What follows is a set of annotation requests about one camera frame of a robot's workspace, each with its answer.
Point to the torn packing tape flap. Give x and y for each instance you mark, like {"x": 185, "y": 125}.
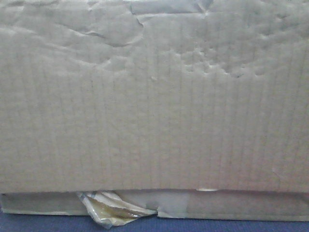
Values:
{"x": 108, "y": 209}

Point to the plain worn cardboard box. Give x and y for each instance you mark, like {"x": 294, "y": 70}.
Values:
{"x": 192, "y": 108}

